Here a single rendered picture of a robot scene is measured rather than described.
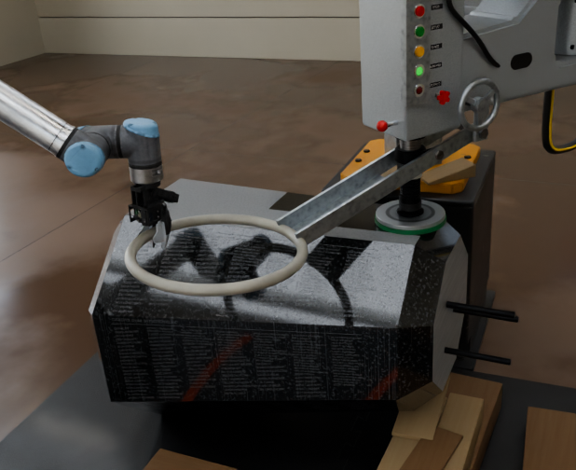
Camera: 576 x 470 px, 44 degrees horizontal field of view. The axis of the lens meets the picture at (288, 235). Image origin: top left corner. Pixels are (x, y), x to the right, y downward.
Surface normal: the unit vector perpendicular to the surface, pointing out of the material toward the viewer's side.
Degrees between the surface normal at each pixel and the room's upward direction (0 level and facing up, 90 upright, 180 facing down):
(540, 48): 90
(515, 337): 0
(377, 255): 45
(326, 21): 90
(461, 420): 0
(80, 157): 90
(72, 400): 0
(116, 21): 90
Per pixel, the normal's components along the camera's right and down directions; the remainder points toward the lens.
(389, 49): -0.88, 0.26
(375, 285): -0.31, -0.34
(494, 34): 0.48, 0.34
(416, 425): -0.07, -0.90
